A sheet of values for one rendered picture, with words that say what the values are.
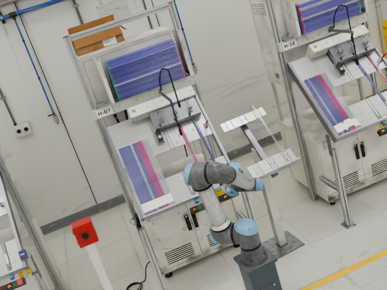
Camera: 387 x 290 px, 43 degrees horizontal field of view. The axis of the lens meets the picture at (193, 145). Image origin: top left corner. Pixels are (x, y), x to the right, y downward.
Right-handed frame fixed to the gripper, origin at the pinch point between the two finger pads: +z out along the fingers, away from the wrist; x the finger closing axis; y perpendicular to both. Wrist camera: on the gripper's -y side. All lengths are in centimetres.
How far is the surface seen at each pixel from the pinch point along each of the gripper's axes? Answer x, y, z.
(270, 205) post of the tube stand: 31, 16, 41
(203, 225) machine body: -18, 6, 59
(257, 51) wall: 121, -159, 132
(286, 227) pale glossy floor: 45, 29, 82
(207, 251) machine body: -21, 22, 74
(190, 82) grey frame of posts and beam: 9, -80, 4
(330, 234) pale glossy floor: 66, 49, 59
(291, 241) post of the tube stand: 39, 42, 65
